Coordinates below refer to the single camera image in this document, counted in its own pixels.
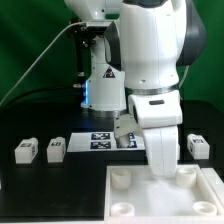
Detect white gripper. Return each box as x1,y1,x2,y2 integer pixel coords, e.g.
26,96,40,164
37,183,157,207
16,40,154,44
114,90,182,177

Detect white square tabletop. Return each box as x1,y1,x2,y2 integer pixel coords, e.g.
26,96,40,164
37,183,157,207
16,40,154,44
104,165,224,224

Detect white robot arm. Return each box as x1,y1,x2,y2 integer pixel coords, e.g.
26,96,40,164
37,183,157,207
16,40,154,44
64,0,206,177

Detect white marker sheet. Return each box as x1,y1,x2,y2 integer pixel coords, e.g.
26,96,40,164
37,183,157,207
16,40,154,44
67,132,145,153

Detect grey camera on mount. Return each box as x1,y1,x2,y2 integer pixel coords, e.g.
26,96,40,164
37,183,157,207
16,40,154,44
70,19,116,35

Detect black cables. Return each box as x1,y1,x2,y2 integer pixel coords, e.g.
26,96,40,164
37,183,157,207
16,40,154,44
0,87,84,113

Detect white cable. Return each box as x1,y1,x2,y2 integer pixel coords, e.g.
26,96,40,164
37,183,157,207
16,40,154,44
0,23,88,107

